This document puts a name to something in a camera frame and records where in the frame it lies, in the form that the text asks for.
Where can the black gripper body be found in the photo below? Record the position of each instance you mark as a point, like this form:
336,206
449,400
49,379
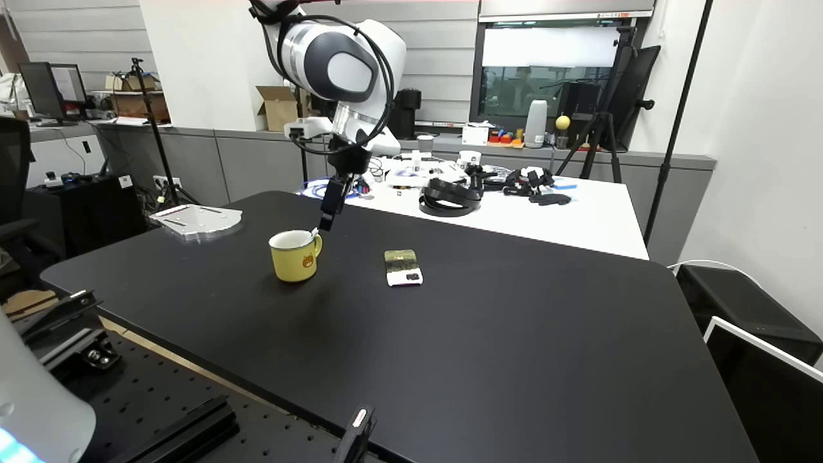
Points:
336,193

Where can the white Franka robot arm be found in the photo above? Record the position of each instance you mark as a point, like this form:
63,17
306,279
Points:
344,61

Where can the yellow mug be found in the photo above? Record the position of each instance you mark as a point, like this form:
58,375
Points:
293,258

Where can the white cluttered device parts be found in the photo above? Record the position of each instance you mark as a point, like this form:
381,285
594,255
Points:
401,170

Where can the open cardboard box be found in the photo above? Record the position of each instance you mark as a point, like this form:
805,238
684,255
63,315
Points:
278,107

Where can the black VR headset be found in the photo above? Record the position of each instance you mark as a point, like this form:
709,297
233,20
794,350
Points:
449,200

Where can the silver metal mounting plate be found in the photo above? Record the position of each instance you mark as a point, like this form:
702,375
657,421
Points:
199,222

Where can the small white box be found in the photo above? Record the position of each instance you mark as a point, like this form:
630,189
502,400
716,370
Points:
476,134

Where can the thin black tripod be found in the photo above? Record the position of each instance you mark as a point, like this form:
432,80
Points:
152,137

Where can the white cylinder speaker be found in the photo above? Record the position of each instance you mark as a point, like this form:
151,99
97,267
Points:
535,124

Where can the white side table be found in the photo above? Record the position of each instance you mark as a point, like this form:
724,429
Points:
548,220

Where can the small yellow ball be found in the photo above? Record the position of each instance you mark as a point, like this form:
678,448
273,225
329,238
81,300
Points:
561,124

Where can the dark display screen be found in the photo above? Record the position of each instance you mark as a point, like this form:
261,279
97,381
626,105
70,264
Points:
548,74

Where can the black perforated breadboard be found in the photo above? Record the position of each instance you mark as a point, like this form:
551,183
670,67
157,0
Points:
162,412

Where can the small desktop monitor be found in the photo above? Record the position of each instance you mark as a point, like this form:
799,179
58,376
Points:
53,92

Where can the black office chair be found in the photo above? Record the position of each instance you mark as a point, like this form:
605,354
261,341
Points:
14,197

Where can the white rounded housing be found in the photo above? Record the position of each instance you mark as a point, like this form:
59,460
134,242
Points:
40,412

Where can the black stand pole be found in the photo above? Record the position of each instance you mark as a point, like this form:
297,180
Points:
678,130

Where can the black storage box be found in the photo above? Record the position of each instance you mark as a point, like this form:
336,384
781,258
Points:
754,310

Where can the white framed black panel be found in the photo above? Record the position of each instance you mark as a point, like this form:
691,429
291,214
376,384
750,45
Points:
772,395

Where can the black rail block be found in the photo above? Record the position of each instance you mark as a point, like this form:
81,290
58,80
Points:
184,434

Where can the black camera tripod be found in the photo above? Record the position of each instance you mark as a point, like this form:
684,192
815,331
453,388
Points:
605,111

